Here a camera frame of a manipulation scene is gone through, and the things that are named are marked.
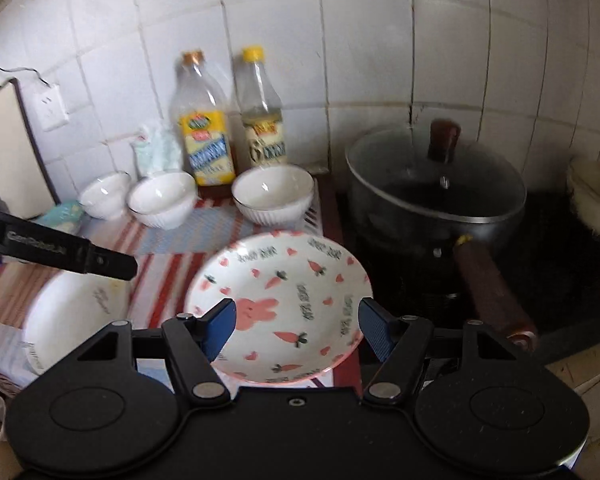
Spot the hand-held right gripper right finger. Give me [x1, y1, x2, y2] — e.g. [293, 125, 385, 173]
[358, 297, 523, 408]

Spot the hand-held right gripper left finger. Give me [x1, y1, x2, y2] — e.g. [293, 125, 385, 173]
[75, 298, 237, 408]

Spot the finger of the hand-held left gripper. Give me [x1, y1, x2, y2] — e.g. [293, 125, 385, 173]
[0, 204, 139, 281]

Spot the large white plate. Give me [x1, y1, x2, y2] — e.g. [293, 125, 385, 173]
[22, 260, 134, 376]

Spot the white ribbed bowl black rim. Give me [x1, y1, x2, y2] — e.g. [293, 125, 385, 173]
[231, 165, 315, 226]
[77, 172, 132, 221]
[126, 171, 199, 231]

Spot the rabbit and carrot print plate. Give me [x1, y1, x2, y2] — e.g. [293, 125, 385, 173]
[184, 230, 374, 386]

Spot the light blue packet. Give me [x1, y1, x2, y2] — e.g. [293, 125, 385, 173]
[32, 201, 86, 234]

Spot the red blue checked mat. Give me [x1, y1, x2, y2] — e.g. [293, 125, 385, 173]
[0, 180, 362, 392]

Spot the beige cutting board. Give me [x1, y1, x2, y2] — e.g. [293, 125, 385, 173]
[0, 77, 61, 219]

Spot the black wok with glass lid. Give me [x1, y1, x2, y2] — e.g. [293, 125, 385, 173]
[345, 127, 539, 352]

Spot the white green plastic bag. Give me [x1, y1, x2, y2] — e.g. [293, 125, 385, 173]
[131, 122, 184, 177]

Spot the glass pot lid brown knob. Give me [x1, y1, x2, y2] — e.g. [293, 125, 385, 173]
[345, 119, 527, 224]

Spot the yellow label cooking wine bottle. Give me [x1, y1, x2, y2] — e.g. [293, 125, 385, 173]
[170, 50, 237, 199]

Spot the clear vinegar bottle yellow cap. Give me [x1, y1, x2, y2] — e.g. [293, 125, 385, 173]
[232, 46, 289, 169]

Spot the black gas stove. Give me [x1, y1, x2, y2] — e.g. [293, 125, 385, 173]
[330, 180, 600, 363]

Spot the white wall socket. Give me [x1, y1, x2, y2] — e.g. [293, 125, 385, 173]
[32, 85, 70, 131]

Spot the thin wall cable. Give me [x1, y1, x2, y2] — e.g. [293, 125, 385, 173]
[0, 20, 56, 89]

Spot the pale pan with yellow handle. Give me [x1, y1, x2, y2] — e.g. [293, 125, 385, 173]
[566, 157, 600, 235]

